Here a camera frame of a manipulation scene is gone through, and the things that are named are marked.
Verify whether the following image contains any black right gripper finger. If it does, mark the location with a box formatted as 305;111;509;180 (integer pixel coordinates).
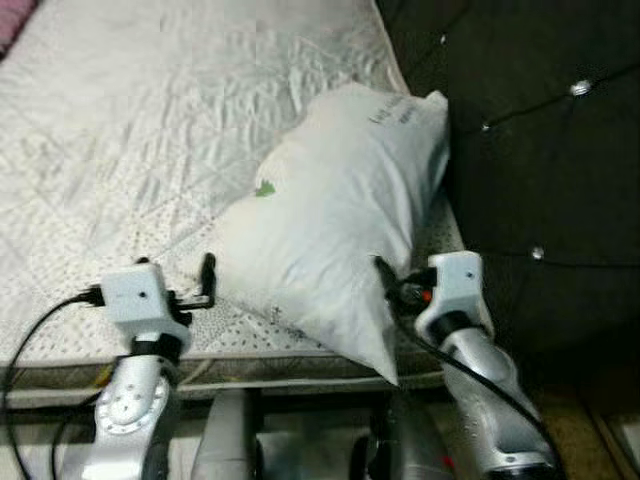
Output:
372;255;403;301

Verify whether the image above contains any white pillow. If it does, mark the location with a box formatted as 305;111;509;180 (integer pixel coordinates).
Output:
205;82;451;386

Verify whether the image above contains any white quilted mattress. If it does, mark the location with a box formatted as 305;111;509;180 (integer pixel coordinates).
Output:
0;0;469;393

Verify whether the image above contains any grey robot left leg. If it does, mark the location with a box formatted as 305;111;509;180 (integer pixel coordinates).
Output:
190;390;263;480

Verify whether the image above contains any grey robot leg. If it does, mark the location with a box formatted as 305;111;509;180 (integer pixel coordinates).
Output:
350;395;453;480
190;390;263;480

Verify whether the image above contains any grey robot right leg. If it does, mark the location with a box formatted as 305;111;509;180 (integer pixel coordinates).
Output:
350;395;453;480

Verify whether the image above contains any dark tufted headboard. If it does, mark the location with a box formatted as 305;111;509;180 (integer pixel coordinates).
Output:
375;0;640;376

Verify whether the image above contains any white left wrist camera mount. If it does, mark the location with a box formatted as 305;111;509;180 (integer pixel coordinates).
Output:
100;262;191;339

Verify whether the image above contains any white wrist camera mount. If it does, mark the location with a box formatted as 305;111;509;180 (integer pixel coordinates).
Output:
100;262;191;339
413;250;488;343

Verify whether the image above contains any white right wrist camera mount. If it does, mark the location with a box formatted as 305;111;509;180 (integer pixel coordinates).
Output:
413;250;488;343

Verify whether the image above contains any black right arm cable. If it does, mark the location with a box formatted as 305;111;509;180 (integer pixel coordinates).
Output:
385;290;556;471

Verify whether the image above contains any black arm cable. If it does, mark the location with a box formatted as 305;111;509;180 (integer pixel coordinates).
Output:
0;287;106;461
385;290;556;471

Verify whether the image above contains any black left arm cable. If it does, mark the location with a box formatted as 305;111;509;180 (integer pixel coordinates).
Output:
0;287;106;461

